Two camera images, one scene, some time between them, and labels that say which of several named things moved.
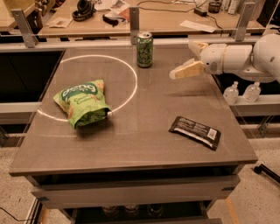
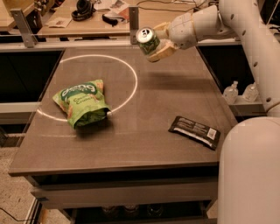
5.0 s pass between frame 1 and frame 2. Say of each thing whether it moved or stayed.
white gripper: moved
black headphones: stayed
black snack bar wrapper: stayed
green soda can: moved
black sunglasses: stayed
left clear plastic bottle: stayed
